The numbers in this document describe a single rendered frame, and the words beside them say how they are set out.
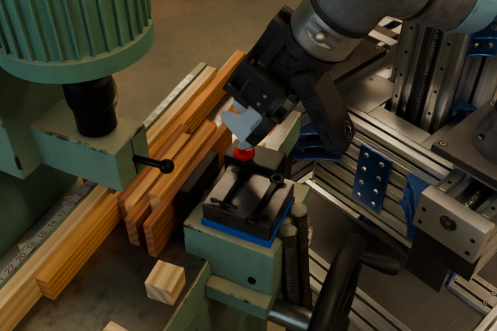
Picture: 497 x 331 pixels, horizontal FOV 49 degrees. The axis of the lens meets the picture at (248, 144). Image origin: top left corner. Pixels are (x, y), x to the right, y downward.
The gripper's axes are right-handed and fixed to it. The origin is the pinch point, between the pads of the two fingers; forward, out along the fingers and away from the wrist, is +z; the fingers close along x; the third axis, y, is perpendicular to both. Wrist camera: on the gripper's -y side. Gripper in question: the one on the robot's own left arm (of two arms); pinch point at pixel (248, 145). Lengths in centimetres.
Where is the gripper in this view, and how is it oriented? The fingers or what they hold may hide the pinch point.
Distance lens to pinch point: 73.6
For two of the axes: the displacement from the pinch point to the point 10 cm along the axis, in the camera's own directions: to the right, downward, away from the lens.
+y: -7.9, -6.1, -0.6
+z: -4.5, 5.1, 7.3
